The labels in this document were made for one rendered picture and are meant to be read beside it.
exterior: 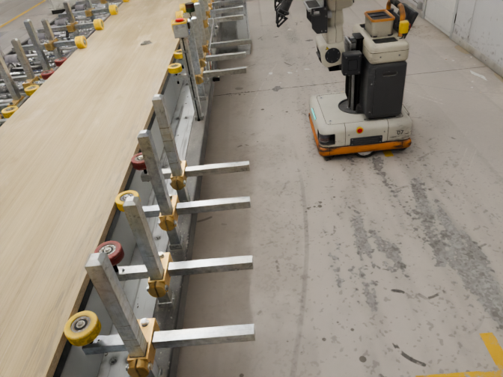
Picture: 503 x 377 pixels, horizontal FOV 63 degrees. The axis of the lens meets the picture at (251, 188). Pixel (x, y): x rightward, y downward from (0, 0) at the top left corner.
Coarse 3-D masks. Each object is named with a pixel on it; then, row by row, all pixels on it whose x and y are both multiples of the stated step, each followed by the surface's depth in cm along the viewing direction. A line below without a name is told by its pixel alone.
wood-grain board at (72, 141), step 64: (64, 64) 264; (128, 64) 251; (0, 128) 196; (64, 128) 189; (128, 128) 182; (0, 192) 151; (64, 192) 146; (0, 256) 123; (64, 256) 120; (0, 320) 103; (64, 320) 101
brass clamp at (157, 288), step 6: (168, 252) 127; (162, 258) 125; (168, 258) 125; (162, 264) 123; (168, 264) 124; (162, 276) 119; (168, 276) 123; (150, 282) 118; (156, 282) 118; (162, 282) 118; (168, 282) 122; (150, 288) 117; (156, 288) 117; (162, 288) 117; (150, 294) 118; (156, 294) 118; (162, 294) 118
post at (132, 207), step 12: (132, 204) 102; (132, 216) 104; (144, 216) 108; (132, 228) 106; (144, 228) 107; (144, 240) 109; (144, 252) 112; (156, 252) 116; (144, 264) 115; (156, 264) 115; (156, 276) 118; (168, 288) 124; (168, 300) 124
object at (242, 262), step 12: (180, 264) 124; (192, 264) 123; (204, 264) 123; (216, 264) 122; (228, 264) 122; (240, 264) 122; (252, 264) 122; (120, 276) 123; (132, 276) 124; (144, 276) 124
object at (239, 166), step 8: (192, 168) 162; (200, 168) 162; (208, 168) 161; (216, 168) 161; (224, 168) 161; (232, 168) 161; (240, 168) 161; (248, 168) 161; (144, 176) 162; (168, 176) 163; (192, 176) 163
